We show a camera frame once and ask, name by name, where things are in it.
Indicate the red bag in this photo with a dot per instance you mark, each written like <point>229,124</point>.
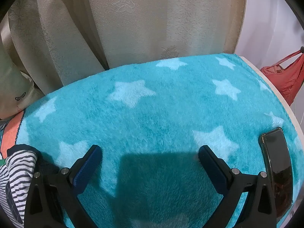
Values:
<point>287,78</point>

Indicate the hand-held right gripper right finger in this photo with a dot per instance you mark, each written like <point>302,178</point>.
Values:
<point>213,172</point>

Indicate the beige floral pillow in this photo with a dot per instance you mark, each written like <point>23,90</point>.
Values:
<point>14,92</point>

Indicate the black smartphone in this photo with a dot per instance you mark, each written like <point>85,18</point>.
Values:
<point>277,168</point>

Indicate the beige patterned curtain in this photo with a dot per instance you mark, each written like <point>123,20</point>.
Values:
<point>133,19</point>

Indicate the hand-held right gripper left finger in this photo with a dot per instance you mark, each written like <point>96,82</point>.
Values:
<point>86,172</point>

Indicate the teal star printed blanket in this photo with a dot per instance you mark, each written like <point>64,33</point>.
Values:
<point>152,114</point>

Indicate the striped navy pants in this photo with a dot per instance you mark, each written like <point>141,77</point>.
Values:
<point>16,171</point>

